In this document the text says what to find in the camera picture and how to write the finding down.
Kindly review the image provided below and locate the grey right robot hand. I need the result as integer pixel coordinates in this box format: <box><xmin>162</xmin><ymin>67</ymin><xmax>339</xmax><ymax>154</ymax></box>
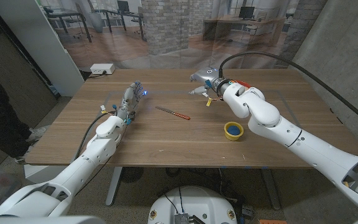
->
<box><xmin>188</xmin><ymin>67</ymin><xmax>229</xmax><ymax>97</ymax></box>

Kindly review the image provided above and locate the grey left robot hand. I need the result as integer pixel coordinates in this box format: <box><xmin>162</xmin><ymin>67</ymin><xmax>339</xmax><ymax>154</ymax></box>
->
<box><xmin>116</xmin><ymin>80</ymin><xmax>149</xmax><ymax>125</ymax></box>

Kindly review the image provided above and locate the knife with red-brown handle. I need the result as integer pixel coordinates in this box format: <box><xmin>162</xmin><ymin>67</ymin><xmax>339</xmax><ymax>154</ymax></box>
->
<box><xmin>155</xmin><ymin>106</ymin><xmax>191</xmax><ymax>121</ymax></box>

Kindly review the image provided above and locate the white power box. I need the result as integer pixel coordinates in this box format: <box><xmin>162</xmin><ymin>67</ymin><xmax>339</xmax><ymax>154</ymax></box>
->
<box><xmin>89</xmin><ymin>63</ymin><xmax>116</xmax><ymax>75</ymax></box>

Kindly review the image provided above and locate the printed office backdrop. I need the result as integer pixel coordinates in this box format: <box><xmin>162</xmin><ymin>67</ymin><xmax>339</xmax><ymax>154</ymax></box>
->
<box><xmin>37</xmin><ymin>0</ymin><xmax>328</xmax><ymax>70</ymax></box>

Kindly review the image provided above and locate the blue and yellow cup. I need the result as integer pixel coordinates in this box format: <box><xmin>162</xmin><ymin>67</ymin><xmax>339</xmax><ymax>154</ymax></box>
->
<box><xmin>223</xmin><ymin>121</ymin><xmax>245</xmax><ymax>141</ymax></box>

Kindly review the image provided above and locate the black round fan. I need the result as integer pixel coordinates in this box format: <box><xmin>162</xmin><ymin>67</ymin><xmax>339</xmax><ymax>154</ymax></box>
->
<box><xmin>120</xmin><ymin>167</ymin><xmax>145</xmax><ymax>184</ymax></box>

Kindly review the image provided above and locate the grey table leg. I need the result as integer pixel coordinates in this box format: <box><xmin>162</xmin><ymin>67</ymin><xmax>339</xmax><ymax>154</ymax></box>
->
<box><xmin>261</xmin><ymin>167</ymin><xmax>282</xmax><ymax>211</ymax></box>
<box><xmin>105</xmin><ymin>167</ymin><xmax>123</xmax><ymax>207</ymax></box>

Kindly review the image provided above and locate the white board panel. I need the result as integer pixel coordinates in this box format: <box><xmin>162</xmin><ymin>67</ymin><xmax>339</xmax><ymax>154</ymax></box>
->
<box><xmin>0</xmin><ymin>0</ymin><xmax>85</xmax><ymax>97</ymax></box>

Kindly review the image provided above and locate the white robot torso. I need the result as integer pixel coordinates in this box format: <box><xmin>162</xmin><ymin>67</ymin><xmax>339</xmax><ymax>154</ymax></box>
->
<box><xmin>147</xmin><ymin>185</ymin><xmax>238</xmax><ymax>224</ymax></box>

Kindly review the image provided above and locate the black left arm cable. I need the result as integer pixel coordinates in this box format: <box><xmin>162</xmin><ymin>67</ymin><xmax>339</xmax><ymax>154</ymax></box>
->
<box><xmin>74</xmin><ymin>112</ymin><xmax>111</xmax><ymax>159</ymax></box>

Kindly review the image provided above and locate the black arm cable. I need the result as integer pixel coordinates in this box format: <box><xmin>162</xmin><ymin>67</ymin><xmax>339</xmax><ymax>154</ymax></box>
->
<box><xmin>218</xmin><ymin>51</ymin><xmax>358</xmax><ymax>131</ymax></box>
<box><xmin>74</xmin><ymin>112</ymin><xmax>111</xmax><ymax>159</ymax></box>

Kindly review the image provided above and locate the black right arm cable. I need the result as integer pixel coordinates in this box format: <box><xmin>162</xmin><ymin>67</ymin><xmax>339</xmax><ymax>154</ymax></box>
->
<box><xmin>218</xmin><ymin>51</ymin><xmax>358</xmax><ymax>131</ymax></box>

